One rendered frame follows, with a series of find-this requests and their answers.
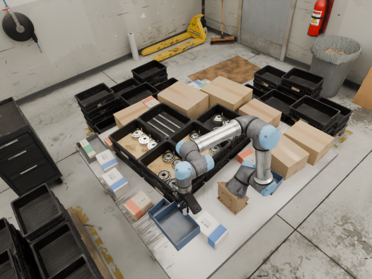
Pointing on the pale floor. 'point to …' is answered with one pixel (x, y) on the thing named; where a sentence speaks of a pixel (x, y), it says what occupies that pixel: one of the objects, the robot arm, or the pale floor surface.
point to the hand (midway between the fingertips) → (187, 213)
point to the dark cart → (22, 152)
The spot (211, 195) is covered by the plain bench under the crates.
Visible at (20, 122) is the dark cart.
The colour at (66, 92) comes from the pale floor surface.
